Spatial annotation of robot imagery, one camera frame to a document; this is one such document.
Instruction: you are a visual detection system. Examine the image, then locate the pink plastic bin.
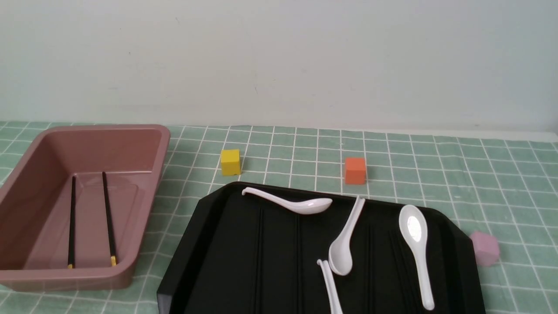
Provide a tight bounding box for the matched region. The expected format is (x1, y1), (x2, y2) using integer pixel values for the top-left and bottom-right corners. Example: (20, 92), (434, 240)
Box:
(0, 124), (170, 291)

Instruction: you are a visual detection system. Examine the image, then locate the black plastic tray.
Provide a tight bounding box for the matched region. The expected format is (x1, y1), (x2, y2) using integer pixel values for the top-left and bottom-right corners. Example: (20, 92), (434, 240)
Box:
(157, 182), (486, 314)

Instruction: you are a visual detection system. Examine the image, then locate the black chopstick gold tip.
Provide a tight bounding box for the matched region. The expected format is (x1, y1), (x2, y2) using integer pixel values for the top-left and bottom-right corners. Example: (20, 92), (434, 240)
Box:
(67, 176), (76, 269)
(102, 171), (118, 266)

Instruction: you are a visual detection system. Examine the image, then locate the orange wooden cube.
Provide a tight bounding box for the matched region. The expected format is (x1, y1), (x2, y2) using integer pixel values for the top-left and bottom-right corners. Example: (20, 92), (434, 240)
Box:
(344, 157), (367, 185)

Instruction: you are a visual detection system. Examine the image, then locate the green checkered tablecloth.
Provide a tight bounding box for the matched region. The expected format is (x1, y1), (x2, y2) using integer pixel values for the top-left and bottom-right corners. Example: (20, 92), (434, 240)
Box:
(0, 125), (558, 314)

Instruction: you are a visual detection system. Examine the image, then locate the white ceramic soup spoon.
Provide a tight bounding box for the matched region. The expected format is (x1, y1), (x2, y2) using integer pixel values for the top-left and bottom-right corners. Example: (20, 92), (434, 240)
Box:
(328, 196), (365, 276)
(398, 205), (435, 311)
(316, 259), (343, 314)
(242, 187), (333, 215)

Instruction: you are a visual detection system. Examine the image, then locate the yellow wooden cube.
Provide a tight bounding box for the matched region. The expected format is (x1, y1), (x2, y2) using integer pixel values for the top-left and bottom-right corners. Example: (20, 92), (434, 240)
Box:
(221, 149), (242, 176)

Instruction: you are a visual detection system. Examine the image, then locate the pink wooden cube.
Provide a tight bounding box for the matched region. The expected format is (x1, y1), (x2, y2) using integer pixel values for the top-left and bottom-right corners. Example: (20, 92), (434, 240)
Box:
(469, 231), (500, 267)

